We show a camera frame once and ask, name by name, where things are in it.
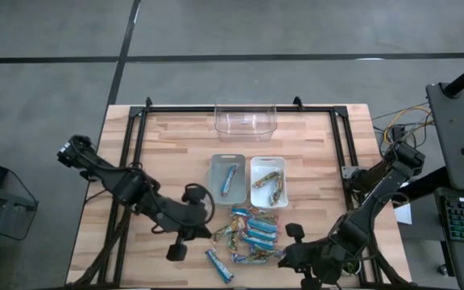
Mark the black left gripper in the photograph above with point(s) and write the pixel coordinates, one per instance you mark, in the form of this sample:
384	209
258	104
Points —
195	221

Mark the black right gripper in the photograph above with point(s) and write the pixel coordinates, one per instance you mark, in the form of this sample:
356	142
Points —
312	259

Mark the dark blue granola bar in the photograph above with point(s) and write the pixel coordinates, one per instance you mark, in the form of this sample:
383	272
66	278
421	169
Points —
242	258
220	266
274	253

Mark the light blue granola bar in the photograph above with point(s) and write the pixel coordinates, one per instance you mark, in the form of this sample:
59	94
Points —
261	234
230	179
258	243
262	225

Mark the blue and orange granola bar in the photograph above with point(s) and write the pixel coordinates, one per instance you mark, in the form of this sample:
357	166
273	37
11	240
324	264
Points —
240	211

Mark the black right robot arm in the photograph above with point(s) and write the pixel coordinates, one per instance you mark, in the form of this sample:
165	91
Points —
377	193

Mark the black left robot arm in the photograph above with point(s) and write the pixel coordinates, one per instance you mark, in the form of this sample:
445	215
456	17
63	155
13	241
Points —
127	187

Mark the grey plastic bin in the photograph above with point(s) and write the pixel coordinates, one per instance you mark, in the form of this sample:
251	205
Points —
216	189

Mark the white plastic bin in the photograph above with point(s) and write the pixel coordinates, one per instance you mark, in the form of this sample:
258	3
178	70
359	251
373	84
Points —
262	199

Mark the grey metal mounting plate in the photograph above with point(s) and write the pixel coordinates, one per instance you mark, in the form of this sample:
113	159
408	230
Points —
348	172

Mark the clear plastic bin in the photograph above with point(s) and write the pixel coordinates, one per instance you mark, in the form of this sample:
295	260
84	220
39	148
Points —
246	125

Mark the white paper sheet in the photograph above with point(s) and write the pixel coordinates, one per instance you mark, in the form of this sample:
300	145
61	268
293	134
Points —
404	214

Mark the black cart crossbar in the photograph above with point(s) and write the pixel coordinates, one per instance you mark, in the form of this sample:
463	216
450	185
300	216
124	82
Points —
425	185

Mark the black power adapter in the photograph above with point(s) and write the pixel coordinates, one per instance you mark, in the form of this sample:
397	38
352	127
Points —
398	135

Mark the black metal side stand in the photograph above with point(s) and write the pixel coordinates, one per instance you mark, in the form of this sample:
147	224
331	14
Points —
10	199

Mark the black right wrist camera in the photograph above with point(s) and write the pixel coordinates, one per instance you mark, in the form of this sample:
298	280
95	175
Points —
310	284

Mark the black aluminium table frame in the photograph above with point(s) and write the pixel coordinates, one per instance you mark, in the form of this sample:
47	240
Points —
183	108

